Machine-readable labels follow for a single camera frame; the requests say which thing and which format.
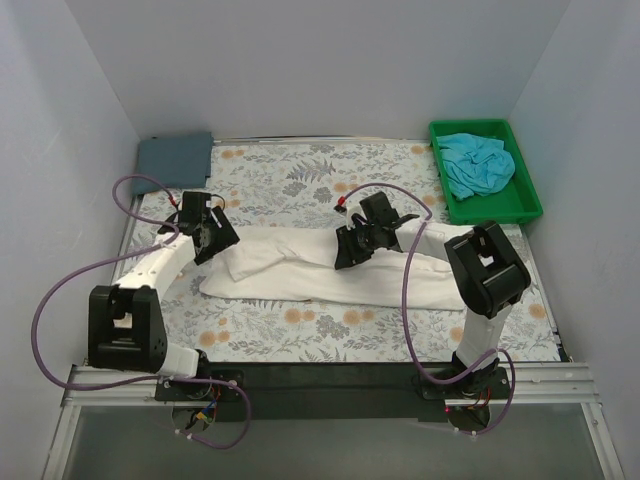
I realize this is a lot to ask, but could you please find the green plastic bin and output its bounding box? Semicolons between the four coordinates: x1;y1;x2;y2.
429;119;543;225

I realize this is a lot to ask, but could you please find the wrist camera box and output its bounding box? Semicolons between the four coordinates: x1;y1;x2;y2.
334;203;367;230
203;195;226;223

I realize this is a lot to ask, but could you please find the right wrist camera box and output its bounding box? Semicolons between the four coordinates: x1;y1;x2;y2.
334;203;367;230

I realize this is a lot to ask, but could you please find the folded dark teal t shirt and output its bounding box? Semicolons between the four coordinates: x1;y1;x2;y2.
135;132;214;189

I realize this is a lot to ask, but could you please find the floral table cloth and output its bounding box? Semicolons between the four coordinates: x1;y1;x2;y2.
99;141;559;364

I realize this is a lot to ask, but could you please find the light blue t shirt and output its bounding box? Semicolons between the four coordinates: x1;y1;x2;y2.
437;133;515;201

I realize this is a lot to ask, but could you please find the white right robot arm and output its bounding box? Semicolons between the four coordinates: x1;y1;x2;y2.
334;192;531;398

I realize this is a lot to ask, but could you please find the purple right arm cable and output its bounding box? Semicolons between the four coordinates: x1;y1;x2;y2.
335;182;516;437

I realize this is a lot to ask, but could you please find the white t shirt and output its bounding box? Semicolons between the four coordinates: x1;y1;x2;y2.
199;226;465;311

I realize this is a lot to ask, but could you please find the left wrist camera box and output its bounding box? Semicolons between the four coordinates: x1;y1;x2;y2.
203;195;226;223

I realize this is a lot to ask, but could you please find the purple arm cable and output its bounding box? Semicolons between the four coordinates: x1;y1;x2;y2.
30;174;253;450
335;182;516;437

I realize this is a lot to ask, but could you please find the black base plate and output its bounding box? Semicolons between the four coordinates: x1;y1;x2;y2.
154;362;516;421

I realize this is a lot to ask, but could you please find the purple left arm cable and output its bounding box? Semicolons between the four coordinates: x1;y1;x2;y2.
30;174;253;450

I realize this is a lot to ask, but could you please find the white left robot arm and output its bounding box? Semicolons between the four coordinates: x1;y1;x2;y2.
88;191;239;400

